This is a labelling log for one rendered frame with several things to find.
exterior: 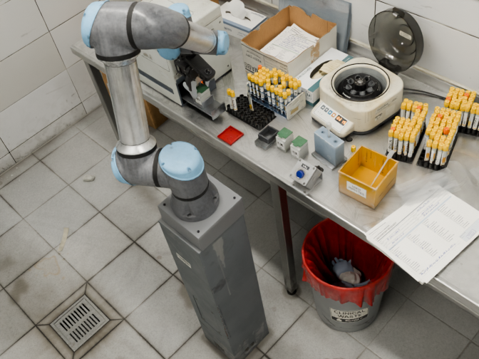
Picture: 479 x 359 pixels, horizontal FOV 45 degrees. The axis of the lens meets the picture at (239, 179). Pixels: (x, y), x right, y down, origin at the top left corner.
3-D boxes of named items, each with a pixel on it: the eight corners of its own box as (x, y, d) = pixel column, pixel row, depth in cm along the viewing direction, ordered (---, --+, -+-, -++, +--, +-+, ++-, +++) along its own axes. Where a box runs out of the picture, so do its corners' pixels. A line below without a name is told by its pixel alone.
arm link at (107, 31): (160, 196, 167) (127, 10, 136) (112, 191, 170) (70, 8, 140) (174, 173, 176) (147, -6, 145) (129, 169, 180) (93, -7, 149)
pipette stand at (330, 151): (311, 154, 196) (310, 134, 188) (326, 144, 198) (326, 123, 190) (331, 171, 190) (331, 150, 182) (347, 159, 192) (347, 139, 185)
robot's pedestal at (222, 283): (237, 366, 242) (198, 253, 176) (204, 337, 253) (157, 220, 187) (269, 333, 250) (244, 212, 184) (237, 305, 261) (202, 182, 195)
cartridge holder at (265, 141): (254, 143, 203) (253, 136, 200) (271, 129, 206) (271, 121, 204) (266, 150, 200) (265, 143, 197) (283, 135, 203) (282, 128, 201)
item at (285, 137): (276, 147, 200) (274, 134, 195) (285, 139, 202) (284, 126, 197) (285, 153, 198) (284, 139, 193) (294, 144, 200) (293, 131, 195)
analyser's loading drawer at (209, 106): (177, 97, 221) (174, 87, 217) (189, 88, 224) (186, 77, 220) (213, 120, 210) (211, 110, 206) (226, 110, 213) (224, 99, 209)
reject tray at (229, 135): (217, 137, 207) (217, 135, 207) (230, 126, 210) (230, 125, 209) (230, 145, 204) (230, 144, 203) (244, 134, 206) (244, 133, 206)
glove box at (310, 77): (291, 95, 216) (289, 75, 209) (331, 61, 226) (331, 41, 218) (317, 109, 210) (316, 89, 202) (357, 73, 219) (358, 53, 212)
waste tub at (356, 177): (337, 191, 184) (337, 171, 177) (360, 164, 190) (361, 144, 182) (374, 210, 178) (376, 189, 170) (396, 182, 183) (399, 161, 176)
